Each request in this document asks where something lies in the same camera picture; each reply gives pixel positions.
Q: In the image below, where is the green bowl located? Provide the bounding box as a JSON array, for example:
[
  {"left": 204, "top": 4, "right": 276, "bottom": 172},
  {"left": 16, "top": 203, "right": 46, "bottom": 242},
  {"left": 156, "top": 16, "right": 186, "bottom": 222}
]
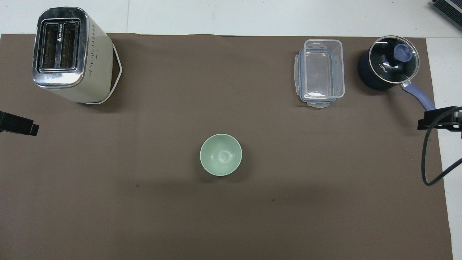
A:
[{"left": 200, "top": 134, "right": 243, "bottom": 177}]

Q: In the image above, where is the clear plastic container lid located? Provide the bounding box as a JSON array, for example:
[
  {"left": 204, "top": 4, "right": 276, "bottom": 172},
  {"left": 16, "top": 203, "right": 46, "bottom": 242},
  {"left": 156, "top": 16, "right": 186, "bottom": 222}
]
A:
[{"left": 294, "top": 49, "right": 337, "bottom": 109}]

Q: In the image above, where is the clear plastic food container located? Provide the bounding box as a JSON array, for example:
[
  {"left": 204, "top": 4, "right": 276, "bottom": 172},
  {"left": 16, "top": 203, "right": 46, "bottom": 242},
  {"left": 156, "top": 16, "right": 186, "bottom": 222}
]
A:
[{"left": 304, "top": 39, "right": 345, "bottom": 99}]

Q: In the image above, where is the dark blue saucepan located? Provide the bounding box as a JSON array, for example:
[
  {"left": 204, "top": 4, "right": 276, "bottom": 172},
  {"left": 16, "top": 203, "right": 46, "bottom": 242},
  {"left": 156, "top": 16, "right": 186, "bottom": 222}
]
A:
[{"left": 357, "top": 35, "right": 436, "bottom": 111}]

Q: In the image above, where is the white two-slot toaster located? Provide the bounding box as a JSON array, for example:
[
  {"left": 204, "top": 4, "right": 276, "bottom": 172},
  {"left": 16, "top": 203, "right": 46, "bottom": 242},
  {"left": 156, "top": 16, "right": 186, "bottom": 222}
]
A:
[{"left": 32, "top": 7, "right": 123, "bottom": 105}]

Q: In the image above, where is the glass pot lid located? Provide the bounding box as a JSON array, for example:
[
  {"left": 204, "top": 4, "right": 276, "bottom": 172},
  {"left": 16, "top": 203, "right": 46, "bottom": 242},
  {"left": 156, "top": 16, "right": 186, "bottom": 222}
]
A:
[{"left": 369, "top": 35, "right": 420, "bottom": 85}]

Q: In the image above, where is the grey ribbed device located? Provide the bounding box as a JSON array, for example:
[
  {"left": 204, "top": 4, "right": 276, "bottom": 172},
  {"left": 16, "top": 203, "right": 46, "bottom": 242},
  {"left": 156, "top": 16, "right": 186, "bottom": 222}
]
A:
[{"left": 431, "top": 0, "right": 462, "bottom": 21}]

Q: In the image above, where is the black cable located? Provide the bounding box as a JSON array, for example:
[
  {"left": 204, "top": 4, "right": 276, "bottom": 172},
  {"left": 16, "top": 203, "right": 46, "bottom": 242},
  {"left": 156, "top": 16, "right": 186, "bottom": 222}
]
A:
[{"left": 421, "top": 107, "right": 462, "bottom": 186}]

